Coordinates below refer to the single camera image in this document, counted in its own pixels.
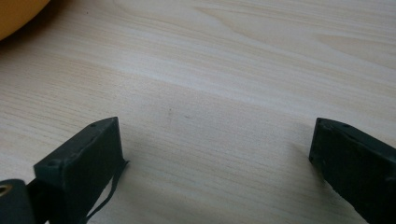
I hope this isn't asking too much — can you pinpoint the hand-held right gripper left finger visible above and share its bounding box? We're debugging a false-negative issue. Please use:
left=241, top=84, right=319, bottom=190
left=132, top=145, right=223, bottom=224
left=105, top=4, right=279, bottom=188
left=33, top=116, right=130, bottom=224

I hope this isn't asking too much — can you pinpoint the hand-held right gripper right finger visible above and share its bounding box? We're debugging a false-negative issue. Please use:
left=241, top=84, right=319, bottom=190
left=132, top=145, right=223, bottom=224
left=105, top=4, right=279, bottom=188
left=308, top=117, right=396, bottom=224

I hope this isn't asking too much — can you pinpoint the orange plush toy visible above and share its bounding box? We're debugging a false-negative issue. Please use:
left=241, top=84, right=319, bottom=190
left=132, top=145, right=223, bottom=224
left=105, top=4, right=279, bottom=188
left=0, top=0, right=51, bottom=41

